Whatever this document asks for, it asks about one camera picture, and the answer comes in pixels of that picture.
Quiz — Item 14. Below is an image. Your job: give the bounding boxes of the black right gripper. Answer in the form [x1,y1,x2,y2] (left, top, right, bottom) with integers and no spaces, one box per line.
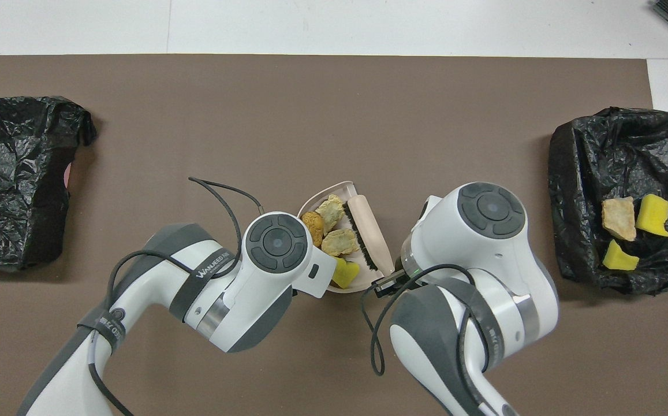
[373,270,412,298]

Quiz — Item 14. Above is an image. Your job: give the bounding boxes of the green and yellow sponge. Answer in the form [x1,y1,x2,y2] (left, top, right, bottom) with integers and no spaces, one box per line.
[331,257,361,289]

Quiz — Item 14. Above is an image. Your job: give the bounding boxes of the beige hand brush black bristles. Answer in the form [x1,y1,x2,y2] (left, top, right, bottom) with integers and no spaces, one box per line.
[341,195,395,273]

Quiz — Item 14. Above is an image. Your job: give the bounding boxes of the pale ragged bread chunk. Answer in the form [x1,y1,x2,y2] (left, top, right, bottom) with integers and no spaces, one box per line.
[315,195,346,235]

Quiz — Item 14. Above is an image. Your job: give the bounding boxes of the golden brown bread roll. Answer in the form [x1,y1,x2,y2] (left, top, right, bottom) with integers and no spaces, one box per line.
[301,211,325,248]

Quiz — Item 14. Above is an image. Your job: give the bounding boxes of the beige plastic dustpan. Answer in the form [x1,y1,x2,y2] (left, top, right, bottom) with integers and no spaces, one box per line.
[297,180,395,295]

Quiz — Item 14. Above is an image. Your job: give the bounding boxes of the small yellow sponge wedge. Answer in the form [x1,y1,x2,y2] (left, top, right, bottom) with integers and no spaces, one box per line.
[602,239,640,272]

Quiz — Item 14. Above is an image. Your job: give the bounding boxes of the pale layered bread chunk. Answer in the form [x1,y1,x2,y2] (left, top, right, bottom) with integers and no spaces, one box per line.
[601,196,638,242]

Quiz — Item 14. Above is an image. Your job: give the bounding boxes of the large notched yellow sponge piece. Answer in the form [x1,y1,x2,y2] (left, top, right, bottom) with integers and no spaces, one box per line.
[635,193,668,238]

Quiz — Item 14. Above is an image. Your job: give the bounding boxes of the black bag-lined open bin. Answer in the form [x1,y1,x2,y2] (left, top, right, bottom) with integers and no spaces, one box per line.
[547,106,668,296]

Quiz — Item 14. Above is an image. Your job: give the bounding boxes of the black bagged bin pink spot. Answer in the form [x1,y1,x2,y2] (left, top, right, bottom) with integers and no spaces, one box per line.
[0,95,98,272]

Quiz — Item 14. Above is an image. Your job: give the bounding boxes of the brown table mat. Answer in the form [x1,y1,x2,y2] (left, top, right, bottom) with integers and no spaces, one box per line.
[0,54,668,416]

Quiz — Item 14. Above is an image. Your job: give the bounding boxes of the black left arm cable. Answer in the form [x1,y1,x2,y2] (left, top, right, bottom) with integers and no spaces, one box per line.
[88,176,265,416]

